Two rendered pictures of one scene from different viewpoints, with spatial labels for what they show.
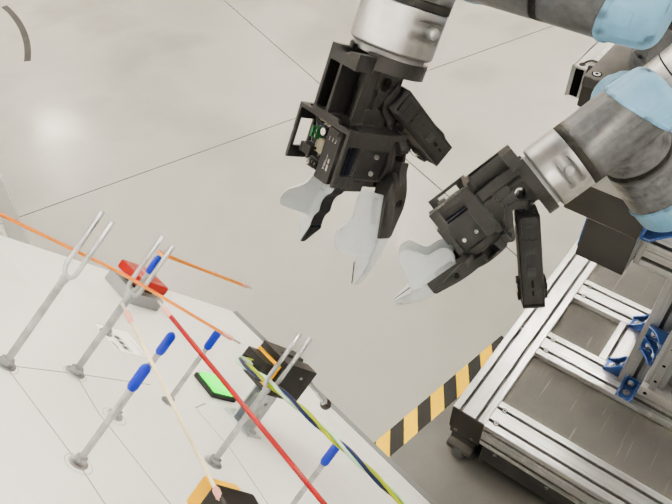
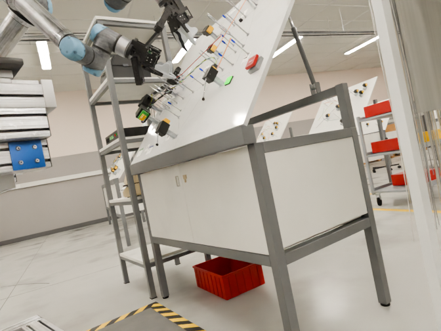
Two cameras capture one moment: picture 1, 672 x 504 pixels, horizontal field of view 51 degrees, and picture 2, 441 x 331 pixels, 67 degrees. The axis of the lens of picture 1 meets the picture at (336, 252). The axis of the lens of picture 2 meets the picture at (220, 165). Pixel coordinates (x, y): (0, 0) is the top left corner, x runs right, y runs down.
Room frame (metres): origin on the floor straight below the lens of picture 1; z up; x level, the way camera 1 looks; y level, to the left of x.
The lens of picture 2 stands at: (1.88, 0.23, 0.74)
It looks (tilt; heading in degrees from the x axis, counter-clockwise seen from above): 0 degrees down; 188
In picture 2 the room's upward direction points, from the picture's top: 11 degrees counter-clockwise
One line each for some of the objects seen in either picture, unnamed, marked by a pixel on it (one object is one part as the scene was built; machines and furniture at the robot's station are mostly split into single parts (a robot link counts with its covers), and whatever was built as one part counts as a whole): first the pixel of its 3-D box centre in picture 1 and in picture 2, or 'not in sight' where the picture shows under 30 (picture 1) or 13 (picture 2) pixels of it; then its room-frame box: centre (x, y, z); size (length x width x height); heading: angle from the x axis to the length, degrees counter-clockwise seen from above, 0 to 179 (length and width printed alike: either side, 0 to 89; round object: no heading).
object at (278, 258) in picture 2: not in sight; (241, 227); (0.09, 0.02, 0.40); 1.18 x 0.60 x 0.80; 42
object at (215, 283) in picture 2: not in sight; (227, 274); (-0.20, -0.16, 0.07); 0.39 x 0.29 x 0.14; 39
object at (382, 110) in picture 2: not in sight; (412, 148); (-2.03, 1.79, 0.54); 0.99 x 0.50 x 1.08; 128
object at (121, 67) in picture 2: not in sight; (124, 71); (-0.42, -0.65, 1.56); 0.30 x 0.23 x 0.19; 134
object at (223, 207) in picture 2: not in sight; (217, 201); (0.49, -0.01, 0.60); 0.55 x 0.03 x 0.39; 42
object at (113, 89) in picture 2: not in sight; (143, 157); (-0.53, -0.68, 0.93); 0.60 x 0.50 x 1.85; 42
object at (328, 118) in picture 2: not in sight; (342, 138); (-3.86, 1.50, 0.83); 1.18 x 0.72 x 1.65; 34
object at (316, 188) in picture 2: not in sight; (235, 190); (0.08, 0.03, 0.60); 1.17 x 0.58 x 0.40; 42
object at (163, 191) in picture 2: not in sight; (165, 204); (0.08, -0.38, 0.60); 0.55 x 0.02 x 0.39; 42
